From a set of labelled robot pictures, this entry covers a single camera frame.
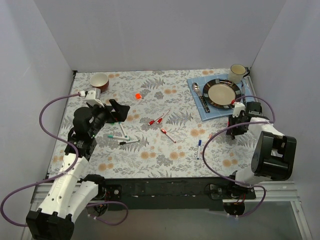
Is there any orange highlighter cap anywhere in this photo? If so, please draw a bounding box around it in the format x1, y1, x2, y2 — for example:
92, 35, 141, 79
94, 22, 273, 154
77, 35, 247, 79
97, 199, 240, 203
135, 93, 142, 100

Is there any red capped white marker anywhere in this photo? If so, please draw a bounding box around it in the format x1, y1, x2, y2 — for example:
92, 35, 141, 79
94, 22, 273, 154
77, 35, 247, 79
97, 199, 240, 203
148, 114, 164, 126

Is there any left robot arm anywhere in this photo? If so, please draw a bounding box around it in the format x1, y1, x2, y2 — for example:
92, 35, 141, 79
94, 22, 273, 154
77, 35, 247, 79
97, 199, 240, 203
26, 99, 130, 240

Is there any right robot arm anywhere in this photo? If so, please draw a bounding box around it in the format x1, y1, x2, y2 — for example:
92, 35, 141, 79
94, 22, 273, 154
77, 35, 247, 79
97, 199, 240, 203
226, 101, 297, 199

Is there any black capped white pen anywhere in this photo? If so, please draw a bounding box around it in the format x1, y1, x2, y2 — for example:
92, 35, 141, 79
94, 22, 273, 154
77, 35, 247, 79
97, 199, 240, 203
119, 140, 140, 146

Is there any blue capped white pen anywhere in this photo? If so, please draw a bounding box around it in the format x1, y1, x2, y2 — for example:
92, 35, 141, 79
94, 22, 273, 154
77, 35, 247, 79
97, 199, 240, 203
196, 139, 202, 160

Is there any blue checked placemat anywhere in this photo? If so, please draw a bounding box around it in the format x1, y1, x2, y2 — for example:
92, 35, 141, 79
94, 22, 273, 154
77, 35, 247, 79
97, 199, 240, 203
187, 73, 255, 121

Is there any black rimmed beige plate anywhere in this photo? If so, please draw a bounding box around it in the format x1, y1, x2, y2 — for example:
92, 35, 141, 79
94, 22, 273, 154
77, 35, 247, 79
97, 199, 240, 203
202, 78, 242, 110

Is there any red ceramic cup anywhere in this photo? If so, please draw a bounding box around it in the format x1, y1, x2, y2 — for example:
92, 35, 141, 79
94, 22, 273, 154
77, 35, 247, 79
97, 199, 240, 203
89, 72, 109, 93

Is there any cream enamel mug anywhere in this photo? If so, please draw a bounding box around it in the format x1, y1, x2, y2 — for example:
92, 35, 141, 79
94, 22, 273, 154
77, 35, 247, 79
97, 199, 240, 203
227, 64, 250, 84

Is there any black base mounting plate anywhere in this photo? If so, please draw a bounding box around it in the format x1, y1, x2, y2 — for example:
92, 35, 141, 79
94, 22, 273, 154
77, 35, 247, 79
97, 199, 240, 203
103, 177, 256, 211

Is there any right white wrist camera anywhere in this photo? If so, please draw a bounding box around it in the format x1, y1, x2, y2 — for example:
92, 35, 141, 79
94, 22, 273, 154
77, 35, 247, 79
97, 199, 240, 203
232, 101, 246, 118

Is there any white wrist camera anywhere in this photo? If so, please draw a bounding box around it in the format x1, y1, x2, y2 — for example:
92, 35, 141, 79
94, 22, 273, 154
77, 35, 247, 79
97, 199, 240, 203
232, 101, 246, 118
79, 88, 104, 107

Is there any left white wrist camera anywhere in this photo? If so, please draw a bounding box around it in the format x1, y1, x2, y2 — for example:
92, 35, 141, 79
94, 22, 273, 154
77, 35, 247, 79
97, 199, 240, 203
79, 88, 104, 107

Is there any steel fork patterned handle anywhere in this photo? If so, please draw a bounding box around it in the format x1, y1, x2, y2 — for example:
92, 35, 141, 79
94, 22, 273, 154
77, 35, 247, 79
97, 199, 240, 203
199, 96, 210, 113

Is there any steel knife patterned handle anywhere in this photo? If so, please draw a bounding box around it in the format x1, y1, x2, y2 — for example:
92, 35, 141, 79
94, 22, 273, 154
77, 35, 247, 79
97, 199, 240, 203
241, 81, 246, 106

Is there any steel spoon patterned handle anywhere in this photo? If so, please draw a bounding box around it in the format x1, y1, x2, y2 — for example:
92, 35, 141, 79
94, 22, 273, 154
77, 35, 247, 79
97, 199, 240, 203
192, 82, 203, 99

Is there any aluminium frame rail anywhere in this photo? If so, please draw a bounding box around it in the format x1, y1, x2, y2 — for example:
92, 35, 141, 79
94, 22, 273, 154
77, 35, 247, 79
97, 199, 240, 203
31, 182, 53, 203

